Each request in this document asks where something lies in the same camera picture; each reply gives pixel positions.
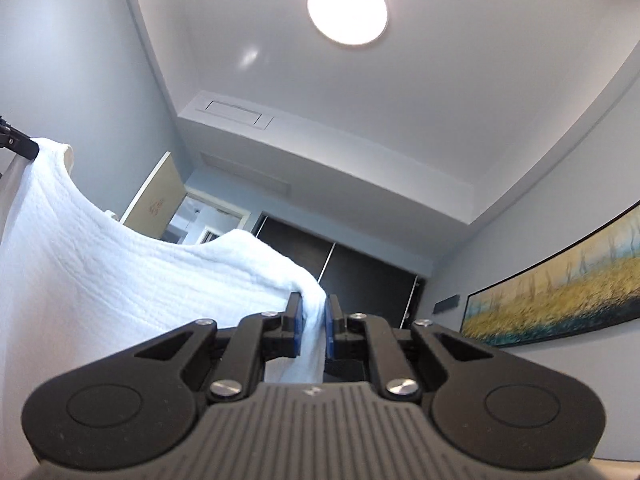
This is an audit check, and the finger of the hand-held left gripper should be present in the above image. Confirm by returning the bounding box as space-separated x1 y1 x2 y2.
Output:
0 115 40 160

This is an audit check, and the white textured garment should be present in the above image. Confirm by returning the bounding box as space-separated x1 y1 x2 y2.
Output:
0 137 327 480

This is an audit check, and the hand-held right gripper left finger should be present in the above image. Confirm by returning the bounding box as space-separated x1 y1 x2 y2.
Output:
134 292 304 402

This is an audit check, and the round ceiling light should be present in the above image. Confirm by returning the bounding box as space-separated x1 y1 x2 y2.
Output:
306 0 389 47

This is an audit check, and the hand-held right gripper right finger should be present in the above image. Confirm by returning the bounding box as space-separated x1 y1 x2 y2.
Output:
325 296 496 402

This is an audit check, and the cream door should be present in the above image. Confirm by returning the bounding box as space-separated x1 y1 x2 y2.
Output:
121 151 187 241

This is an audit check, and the white ceiling air vent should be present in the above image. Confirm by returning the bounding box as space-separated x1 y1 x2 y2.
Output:
196 91 276 132

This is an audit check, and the black sliding wardrobe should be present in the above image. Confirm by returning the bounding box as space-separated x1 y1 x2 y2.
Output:
252 212 426 331

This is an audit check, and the landscape wall painting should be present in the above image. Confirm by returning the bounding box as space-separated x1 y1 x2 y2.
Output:
460 200 640 348

